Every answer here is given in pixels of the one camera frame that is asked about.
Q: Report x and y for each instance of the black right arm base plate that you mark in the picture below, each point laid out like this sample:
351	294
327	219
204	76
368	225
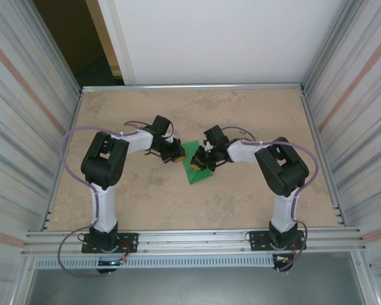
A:
257	241

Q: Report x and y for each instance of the grey metal sheet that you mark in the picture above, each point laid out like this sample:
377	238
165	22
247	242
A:
190	286

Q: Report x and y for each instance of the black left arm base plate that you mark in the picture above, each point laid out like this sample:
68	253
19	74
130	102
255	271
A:
130	243

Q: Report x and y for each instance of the beige door jamb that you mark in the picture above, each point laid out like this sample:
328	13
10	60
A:
104	38

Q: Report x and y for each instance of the translucent ribbed side panel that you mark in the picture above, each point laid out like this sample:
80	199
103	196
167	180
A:
19	95
362	95

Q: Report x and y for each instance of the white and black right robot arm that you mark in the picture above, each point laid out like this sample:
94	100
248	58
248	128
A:
282	209

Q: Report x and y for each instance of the small electronics module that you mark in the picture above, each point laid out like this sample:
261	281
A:
282	260
109	262

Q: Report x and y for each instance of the aluminium table edge rail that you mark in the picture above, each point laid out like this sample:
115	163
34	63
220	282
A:
311	120
190	88
73	120

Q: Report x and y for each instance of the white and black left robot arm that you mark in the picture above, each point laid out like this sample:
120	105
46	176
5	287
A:
103	206

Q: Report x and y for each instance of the wide aluminium mounting rail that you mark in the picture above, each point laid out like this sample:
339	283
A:
190	243

